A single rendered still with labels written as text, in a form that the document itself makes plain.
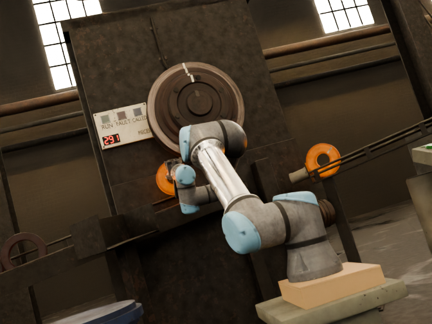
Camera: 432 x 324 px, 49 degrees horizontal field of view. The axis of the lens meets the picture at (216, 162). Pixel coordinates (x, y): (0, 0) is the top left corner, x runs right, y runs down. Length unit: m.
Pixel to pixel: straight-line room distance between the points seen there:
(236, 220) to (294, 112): 8.05
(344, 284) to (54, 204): 7.38
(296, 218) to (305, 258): 0.10
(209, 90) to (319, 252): 1.17
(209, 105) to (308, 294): 1.22
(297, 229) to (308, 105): 8.15
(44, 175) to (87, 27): 6.04
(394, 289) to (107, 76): 1.73
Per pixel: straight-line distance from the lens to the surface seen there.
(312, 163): 2.28
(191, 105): 2.20
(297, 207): 1.29
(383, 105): 10.10
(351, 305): 1.23
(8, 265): 2.23
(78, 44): 2.55
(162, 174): 2.18
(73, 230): 1.94
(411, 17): 6.39
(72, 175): 8.41
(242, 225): 1.23
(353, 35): 9.44
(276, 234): 1.26
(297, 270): 1.31
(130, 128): 2.38
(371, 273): 1.28
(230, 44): 2.62
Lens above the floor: 0.55
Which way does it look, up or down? 7 degrees up
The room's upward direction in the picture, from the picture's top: 17 degrees counter-clockwise
